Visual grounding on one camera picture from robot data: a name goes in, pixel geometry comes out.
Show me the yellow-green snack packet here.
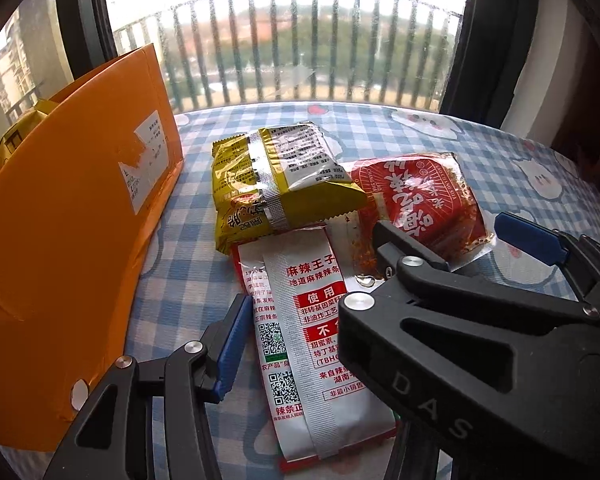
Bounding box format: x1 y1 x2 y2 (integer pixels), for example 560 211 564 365
211 122 369 256

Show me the yellow potato chip bag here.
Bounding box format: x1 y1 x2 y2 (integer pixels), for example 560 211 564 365
0 100 58 201

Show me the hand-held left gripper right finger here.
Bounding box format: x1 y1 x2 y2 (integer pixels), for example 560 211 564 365
384 410 461 480

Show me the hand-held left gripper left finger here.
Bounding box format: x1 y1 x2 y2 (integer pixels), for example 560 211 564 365
42 294 253 480

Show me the orange cardboard box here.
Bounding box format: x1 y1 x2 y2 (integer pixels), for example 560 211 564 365
0 42 186 453

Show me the apartment building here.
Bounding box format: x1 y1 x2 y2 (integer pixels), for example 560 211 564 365
0 10 42 117

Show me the red-brown curtain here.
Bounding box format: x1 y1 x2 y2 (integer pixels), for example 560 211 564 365
550 0 600 196

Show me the blue checked bear tablecloth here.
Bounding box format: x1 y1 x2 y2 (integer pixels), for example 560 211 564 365
0 100 600 480

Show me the black window frame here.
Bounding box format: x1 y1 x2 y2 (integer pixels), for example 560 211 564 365
55 0 541 131

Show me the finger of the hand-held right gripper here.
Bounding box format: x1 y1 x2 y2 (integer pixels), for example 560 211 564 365
339 220 600 480
495 212 600 331

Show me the red spicy snack packet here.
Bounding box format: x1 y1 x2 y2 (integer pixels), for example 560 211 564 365
350 151 497 281

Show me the red and white snack packet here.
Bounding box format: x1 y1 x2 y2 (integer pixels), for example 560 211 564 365
231 226 398 474

